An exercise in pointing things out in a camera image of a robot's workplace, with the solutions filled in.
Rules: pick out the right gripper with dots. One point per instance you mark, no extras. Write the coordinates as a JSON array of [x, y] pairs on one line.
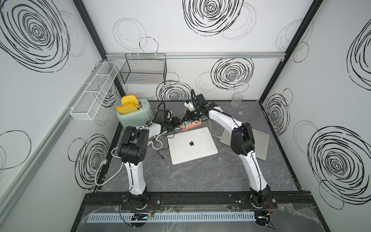
[[188, 115]]

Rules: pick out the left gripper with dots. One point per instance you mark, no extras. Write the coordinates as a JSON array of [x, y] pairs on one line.
[[175, 121]]

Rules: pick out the orange power strip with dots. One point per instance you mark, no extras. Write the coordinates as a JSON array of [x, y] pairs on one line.
[[191, 125]]

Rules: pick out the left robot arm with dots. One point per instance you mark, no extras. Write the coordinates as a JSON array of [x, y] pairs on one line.
[[133, 149]]

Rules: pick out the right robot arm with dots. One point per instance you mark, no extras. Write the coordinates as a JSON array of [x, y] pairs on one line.
[[242, 143]]

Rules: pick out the white apple laptop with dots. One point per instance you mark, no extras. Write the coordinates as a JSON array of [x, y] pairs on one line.
[[191, 145]]

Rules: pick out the silver grey laptop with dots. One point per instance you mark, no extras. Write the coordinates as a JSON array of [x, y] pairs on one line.
[[261, 142]]

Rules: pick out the mint green toaster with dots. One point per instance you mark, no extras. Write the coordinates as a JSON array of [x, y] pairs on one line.
[[138, 118]]

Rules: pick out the front yellow toast slice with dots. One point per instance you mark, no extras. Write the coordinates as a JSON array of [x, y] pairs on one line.
[[126, 108]]

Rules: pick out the yellow toast slice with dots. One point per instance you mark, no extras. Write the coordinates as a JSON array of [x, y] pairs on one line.
[[129, 99], [126, 108]]

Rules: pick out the rear yellow toast slice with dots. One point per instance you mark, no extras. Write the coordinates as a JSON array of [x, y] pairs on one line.
[[129, 99]]

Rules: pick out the clear drinking glass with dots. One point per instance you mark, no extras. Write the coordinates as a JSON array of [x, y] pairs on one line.
[[236, 99]]

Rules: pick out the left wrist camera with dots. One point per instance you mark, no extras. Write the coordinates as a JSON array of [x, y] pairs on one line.
[[163, 116]]

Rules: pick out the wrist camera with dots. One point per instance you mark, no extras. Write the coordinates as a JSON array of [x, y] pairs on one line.
[[163, 116], [196, 103]]

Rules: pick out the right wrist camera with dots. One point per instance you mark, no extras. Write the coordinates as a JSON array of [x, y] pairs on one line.
[[196, 103]]

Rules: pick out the black wire basket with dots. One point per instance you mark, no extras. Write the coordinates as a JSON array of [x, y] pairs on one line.
[[144, 69]]

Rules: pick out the white wire shelf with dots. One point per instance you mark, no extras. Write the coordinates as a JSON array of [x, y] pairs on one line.
[[98, 85]]

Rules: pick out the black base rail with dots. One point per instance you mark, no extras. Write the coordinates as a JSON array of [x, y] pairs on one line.
[[159, 200]]

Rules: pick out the grey slotted cable duct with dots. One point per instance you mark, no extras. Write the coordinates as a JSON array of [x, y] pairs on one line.
[[171, 217]]

